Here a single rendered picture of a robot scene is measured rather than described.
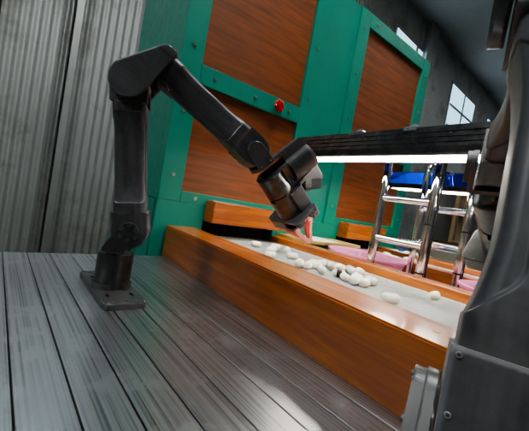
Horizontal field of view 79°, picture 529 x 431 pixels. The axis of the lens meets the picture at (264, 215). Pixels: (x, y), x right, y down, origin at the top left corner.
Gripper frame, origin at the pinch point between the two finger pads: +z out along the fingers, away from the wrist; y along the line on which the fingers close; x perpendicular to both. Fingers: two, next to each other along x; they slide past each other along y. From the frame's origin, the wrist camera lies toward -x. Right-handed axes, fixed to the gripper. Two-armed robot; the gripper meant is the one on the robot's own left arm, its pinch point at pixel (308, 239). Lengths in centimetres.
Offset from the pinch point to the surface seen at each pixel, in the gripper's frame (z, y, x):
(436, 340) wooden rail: -9.4, -37.8, 14.5
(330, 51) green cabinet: -17, 44, -80
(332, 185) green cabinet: 29, 43, -50
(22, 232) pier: -13, 202, 62
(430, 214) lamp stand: 15.7, -12.1, -28.1
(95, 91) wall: -57, 212, -35
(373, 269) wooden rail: 22.5, -2.6, -10.9
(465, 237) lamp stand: 37, -12, -40
